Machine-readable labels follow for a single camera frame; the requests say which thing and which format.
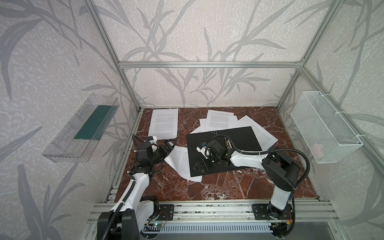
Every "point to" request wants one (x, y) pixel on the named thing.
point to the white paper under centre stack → (202, 124)
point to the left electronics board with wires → (160, 221)
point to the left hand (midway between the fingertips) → (175, 141)
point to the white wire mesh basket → (328, 137)
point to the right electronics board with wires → (279, 230)
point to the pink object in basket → (317, 149)
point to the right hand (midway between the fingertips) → (199, 160)
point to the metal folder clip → (228, 145)
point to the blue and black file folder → (241, 139)
